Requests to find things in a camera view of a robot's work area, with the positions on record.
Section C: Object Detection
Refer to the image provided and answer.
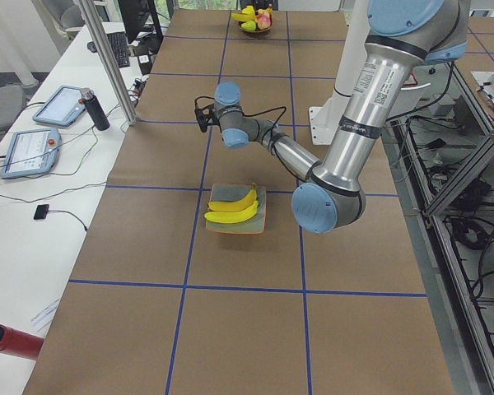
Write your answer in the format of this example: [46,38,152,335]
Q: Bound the yellow banana brown tip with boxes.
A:
[207,185,257,212]

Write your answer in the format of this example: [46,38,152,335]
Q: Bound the greenish yellow banana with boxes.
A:
[204,200,259,224]

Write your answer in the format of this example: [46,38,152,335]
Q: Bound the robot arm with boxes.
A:
[211,1,470,234]

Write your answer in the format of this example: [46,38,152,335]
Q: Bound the grey square plate orange rim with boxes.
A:
[204,184,267,235]

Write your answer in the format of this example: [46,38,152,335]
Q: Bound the brown wicker basket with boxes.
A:
[231,9,273,34]

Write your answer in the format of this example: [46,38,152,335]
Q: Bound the green pear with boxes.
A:
[240,20,258,32]

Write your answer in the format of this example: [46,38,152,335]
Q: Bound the pink red apple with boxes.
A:
[255,10,272,30]

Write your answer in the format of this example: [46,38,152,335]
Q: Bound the black water bottle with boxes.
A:
[80,87,110,131]

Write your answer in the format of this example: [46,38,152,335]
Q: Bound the black keyboard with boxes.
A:
[107,32,130,68]

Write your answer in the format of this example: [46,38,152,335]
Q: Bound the white side desk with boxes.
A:
[0,20,149,355]

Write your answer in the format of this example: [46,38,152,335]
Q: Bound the teach pendant far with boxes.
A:
[32,86,86,127]

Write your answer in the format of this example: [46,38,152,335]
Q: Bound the teach pendant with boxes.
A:
[1,128,62,179]
[32,86,86,127]

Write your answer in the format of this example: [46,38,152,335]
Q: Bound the black small puck device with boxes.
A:
[33,204,49,221]

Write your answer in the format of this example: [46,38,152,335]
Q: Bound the black monitor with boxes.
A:
[117,0,163,44]

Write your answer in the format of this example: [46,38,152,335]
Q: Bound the teach pendant near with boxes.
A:
[1,128,62,179]

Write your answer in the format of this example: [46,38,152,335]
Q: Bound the paper slips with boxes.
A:
[30,299,60,332]

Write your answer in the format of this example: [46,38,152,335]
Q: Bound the grey office chair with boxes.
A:
[0,85,26,132]

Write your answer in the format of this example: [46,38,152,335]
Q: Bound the red cylinder tube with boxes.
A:
[0,324,44,360]

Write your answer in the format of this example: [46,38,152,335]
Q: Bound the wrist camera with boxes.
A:
[194,95,217,133]

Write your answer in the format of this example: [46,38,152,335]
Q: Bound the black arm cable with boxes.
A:
[242,105,310,182]

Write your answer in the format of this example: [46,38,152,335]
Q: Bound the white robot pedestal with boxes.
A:
[309,0,370,145]

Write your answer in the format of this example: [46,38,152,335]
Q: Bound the aluminium frame rail right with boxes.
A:
[391,62,494,394]

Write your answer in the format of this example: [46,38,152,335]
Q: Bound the aluminium frame post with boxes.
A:
[75,0,137,125]

